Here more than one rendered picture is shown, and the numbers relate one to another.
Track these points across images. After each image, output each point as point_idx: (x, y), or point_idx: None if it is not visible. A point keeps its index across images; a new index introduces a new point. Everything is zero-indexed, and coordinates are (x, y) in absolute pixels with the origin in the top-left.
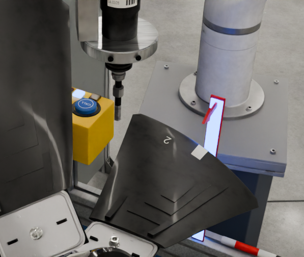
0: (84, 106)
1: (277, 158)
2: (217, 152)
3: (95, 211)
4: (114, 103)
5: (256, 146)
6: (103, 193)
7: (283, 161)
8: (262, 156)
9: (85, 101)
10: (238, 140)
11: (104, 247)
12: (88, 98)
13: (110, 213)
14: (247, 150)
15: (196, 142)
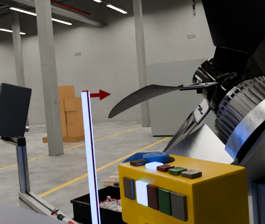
0: (159, 153)
1: (1, 202)
2: (35, 212)
3: (201, 85)
4: (118, 168)
5: None
6: (194, 86)
7: (1, 201)
8: (8, 205)
9: (154, 154)
10: (2, 216)
11: (207, 60)
12: (145, 165)
13: (195, 83)
14: (9, 210)
15: (38, 221)
